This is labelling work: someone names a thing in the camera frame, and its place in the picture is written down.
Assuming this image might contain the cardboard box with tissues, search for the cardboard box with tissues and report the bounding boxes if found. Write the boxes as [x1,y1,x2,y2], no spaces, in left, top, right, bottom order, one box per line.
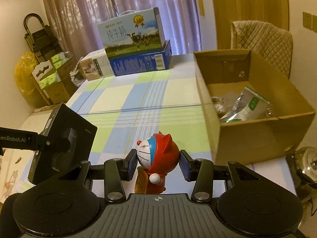
[31,52,78,105]

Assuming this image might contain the white small carton box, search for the white small carton box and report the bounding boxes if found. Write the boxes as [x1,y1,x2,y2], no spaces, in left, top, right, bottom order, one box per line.
[79,49,114,81]

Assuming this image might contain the wooden door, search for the wooden door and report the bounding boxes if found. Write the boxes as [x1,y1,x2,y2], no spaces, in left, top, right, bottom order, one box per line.
[213,0,289,49]

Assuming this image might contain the checkered bed sheet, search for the checkered bed sheet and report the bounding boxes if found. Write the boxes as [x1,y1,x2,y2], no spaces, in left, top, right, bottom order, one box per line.
[17,53,298,199]

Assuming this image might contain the double wall switch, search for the double wall switch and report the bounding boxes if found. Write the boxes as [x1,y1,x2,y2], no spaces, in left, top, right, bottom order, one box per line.
[303,12,317,32]

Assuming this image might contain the silver foil tea pouch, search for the silver foil tea pouch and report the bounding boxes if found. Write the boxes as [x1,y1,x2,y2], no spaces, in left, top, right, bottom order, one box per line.
[220,86,273,123]

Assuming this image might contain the brown cardboard box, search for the brown cardboard box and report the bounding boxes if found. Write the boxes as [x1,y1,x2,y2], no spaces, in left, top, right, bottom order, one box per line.
[194,49,315,165]

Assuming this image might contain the steel kettle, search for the steel kettle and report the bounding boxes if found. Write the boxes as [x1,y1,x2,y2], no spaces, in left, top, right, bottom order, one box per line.
[286,147,316,203]

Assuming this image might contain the black product box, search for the black product box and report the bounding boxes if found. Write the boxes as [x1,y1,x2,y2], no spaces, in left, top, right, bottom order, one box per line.
[27,104,97,185]

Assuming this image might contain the red Doraemon figurine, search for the red Doraemon figurine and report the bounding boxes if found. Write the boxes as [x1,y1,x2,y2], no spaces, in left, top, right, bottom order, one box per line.
[134,132,180,195]

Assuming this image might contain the blue milk carton box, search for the blue milk carton box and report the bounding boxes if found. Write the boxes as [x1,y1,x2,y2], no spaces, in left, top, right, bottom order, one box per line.
[97,7,172,76]

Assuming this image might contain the beige quilted bag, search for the beige quilted bag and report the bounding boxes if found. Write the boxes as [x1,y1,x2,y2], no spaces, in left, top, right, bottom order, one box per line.
[230,20,293,78]

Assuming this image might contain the yellow plastic bag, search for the yellow plastic bag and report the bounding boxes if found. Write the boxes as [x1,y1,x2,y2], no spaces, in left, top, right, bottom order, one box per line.
[14,52,45,108]

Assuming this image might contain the black folding cart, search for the black folding cart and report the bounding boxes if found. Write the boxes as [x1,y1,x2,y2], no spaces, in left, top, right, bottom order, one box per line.
[23,13,63,63]

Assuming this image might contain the purple curtain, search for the purple curtain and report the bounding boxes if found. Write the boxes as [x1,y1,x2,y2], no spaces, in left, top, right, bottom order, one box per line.
[39,0,216,58]

